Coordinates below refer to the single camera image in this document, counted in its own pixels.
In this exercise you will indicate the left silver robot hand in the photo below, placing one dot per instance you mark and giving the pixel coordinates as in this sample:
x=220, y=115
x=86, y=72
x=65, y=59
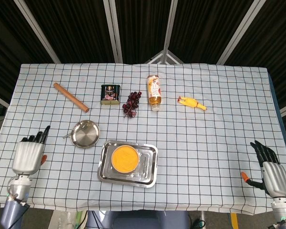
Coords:
x=27, y=157

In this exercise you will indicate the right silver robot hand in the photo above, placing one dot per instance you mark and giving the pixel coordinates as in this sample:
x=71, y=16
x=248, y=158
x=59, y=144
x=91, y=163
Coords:
x=276, y=177

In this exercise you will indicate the silver spoon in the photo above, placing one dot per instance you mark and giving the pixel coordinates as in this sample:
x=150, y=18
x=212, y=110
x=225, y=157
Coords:
x=67, y=136

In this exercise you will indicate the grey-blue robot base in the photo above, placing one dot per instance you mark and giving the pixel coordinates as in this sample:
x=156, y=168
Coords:
x=138, y=220

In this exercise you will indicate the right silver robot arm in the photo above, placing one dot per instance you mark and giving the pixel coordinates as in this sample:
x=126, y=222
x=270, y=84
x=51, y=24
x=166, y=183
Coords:
x=283, y=212

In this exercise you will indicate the round steel plate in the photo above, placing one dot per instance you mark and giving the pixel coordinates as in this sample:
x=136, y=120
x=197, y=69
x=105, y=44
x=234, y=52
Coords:
x=85, y=134

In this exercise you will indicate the white bowl of orange powder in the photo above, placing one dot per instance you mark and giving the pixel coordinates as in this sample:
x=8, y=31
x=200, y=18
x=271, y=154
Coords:
x=125, y=158

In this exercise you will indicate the rectangular steel tray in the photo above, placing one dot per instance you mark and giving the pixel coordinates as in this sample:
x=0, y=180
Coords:
x=145, y=171

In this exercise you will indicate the wooden rolling pin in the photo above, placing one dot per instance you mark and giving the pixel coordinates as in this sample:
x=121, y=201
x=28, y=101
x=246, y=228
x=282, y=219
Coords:
x=71, y=97

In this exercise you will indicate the white checkered tablecloth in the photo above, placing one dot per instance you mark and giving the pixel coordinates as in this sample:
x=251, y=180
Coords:
x=205, y=148

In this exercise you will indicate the dark blue table skirt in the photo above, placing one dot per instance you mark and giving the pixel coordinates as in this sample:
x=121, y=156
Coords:
x=275, y=95

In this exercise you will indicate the dark luncheon meat can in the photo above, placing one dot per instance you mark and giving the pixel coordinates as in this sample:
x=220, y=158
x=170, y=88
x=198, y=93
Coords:
x=110, y=94

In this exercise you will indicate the yellow rubber chicken toy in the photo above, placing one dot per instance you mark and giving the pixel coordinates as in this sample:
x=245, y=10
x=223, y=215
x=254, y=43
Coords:
x=190, y=102

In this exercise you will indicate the bunch of red grapes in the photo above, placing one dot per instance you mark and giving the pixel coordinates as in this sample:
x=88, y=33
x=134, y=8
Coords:
x=131, y=102

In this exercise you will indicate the black folding partition screen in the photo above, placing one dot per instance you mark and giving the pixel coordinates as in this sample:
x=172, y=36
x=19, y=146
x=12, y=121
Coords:
x=74, y=23

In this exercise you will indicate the amber tea bottle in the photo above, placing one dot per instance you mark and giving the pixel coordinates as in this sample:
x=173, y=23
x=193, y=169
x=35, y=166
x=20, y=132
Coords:
x=154, y=91

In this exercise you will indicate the white triangular screen foot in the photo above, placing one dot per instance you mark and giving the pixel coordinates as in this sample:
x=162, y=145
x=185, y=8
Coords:
x=168, y=57

